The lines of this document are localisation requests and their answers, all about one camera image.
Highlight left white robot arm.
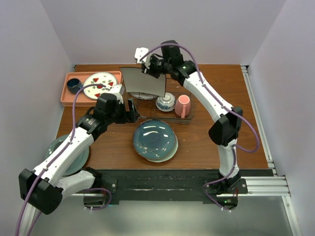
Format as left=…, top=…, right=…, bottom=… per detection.
left=19, top=93, right=140, bottom=214

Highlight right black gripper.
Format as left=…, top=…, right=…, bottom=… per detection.
left=141, top=54, right=172, bottom=78

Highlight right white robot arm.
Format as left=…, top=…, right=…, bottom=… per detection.
left=134, top=40, right=243, bottom=193

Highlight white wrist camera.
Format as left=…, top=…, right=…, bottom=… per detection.
left=108, top=84, right=125, bottom=103
left=134, top=47, right=151, bottom=69

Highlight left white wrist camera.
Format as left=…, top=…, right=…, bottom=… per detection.
left=108, top=84, right=125, bottom=103

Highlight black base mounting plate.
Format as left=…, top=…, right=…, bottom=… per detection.
left=73, top=168, right=247, bottom=206

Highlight white square plate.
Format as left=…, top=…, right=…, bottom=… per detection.
left=120, top=67, right=166, bottom=96

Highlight pink plastic tray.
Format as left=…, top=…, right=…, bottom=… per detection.
left=61, top=71, right=123, bottom=107

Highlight white plate red characters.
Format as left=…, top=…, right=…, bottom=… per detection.
left=129, top=92, right=158, bottom=100

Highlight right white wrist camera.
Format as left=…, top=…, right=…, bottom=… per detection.
left=134, top=47, right=151, bottom=69

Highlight dark blue mug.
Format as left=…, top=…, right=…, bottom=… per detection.
left=66, top=78, right=83, bottom=94

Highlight grey green plate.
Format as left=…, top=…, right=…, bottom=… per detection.
left=44, top=134, right=90, bottom=177

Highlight mint green flower plate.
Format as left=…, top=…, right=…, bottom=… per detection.
left=147, top=135, right=179, bottom=163

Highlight black wire dish rack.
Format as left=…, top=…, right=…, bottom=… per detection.
left=124, top=93, right=194, bottom=124

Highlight white watermelon pattern plate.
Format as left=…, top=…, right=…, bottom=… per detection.
left=83, top=72, right=118, bottom=100

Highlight dark teal blossom plate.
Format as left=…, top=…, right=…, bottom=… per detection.
left=132, top=119, right=176, bottom=160

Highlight pink mug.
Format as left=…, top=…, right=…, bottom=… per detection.
left=175, top=95, right=191, bottom=118

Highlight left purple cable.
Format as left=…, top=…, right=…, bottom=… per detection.
left=14, top=83, right=109, bottom=236

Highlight blue floral small bowl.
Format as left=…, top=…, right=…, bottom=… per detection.
left=156, top=92, right=176, bottom=112

